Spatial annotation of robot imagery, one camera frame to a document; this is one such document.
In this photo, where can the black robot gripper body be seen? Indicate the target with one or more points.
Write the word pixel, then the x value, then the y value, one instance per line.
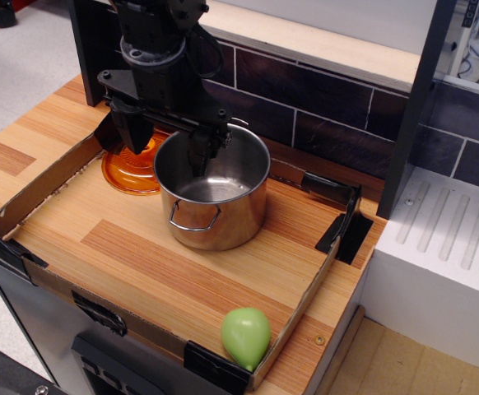
pixel 167 85

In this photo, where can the stainless steel pot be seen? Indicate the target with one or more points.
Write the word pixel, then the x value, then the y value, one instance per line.
pixel 226 206

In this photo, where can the dark grey shelf post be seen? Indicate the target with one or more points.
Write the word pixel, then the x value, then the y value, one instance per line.
pixel 406 148

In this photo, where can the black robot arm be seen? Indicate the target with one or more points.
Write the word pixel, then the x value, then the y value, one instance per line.
pixel 155 24

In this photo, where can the green plastic pear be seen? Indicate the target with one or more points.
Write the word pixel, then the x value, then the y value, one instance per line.
pixel 245 335

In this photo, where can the white drying rack sink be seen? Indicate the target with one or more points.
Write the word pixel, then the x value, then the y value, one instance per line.
pixel 423 277

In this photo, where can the black oven front panel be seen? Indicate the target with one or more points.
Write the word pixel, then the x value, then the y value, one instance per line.
pixel 115 369

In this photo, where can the orange transparent pot lid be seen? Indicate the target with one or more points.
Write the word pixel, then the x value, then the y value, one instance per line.
pixel 130 173

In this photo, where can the dark left shelf post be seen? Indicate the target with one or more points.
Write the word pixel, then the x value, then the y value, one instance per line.
pixel 97 35

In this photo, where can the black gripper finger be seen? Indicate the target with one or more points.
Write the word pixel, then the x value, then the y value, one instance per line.
pixel 203 146
pixel 130 121

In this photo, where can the cardboard fence with black tape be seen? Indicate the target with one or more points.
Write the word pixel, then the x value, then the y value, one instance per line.
pixel 78 257

